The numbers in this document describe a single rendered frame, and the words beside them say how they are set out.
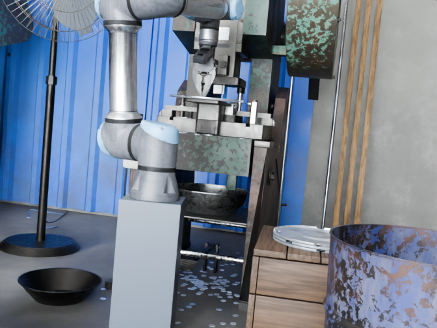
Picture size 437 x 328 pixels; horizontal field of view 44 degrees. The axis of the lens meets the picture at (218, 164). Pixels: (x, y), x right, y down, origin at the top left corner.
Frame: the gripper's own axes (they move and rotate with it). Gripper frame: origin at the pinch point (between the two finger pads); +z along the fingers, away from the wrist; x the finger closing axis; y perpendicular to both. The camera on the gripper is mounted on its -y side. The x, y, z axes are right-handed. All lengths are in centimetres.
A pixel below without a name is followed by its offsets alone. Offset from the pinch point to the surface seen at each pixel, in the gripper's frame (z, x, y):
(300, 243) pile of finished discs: 43, -44, -41
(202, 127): 12.2, 1.8, 12.8
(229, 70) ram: -12.1, -5.3, 22.3
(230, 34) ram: -26.7, -4.2, 22.3
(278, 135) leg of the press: 13, -25, 52
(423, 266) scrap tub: 32, -68, -99
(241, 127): 10.7, -13.5, 15.8
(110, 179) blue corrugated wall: 54, 94, 143
